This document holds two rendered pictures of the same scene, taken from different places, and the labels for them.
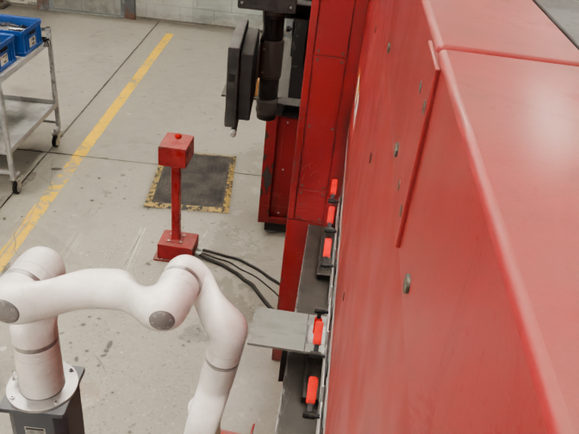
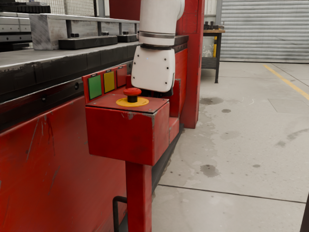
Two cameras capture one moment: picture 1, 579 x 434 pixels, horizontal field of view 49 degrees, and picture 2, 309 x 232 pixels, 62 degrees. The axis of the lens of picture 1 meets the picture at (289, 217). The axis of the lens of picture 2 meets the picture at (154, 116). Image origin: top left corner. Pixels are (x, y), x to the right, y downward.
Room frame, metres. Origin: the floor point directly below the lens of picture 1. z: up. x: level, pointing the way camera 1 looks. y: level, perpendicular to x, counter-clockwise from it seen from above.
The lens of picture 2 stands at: (1.77, 0.30, 0.93)
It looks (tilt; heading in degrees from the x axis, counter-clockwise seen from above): 19 degrees down; 193
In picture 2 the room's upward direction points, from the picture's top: straight up
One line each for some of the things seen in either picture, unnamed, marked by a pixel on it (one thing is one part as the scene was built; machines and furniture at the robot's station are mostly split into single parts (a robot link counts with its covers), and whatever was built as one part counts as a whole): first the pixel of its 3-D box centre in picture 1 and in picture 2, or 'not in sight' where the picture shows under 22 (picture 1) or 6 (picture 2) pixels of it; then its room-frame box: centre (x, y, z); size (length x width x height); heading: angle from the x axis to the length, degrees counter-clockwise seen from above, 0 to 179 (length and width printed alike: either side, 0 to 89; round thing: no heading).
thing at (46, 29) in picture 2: not in sight; (139, 30); (0.29, -0.13, 0.92); 1.67 x 0.06 x 0.10; 177
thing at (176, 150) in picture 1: (176, 198); not in sight; (3.25, 0.69, 0.41); 0.25 x 0.20 x 0.83; 87
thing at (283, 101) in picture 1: (298, 120); not in sight; (2.86, 0.01, 1.17); 0.40 x 0.24 x 0.07; 177
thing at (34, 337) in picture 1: (35, 295); not in sight; (1.24, 0.63, 1.30); 0.19 x 0.12 x 0.24; 175
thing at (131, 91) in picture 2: not in sight; (132, 96); (1.26, 0.13, 0.79); 0.04 x 0.04 x 0.04
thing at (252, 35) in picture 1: (243, 71); not in sight; (2.77, 0.28, 1.42); 0.45 x 0.12 x 0.36; 2
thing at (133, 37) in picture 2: not in sight; (133, 37); (0.55, -0.09, 0.89); 0.30 x 0.05 x 0.03; 177
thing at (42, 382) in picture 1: (39, 362); not in sight; (1.21, 0.63, 1.09); 0.19 x 0.19 x 0.18
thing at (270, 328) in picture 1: (290, 331); not in sight; (1.56, -0.05, 1.00); 0.26 x 0.18 x 0.01; 87
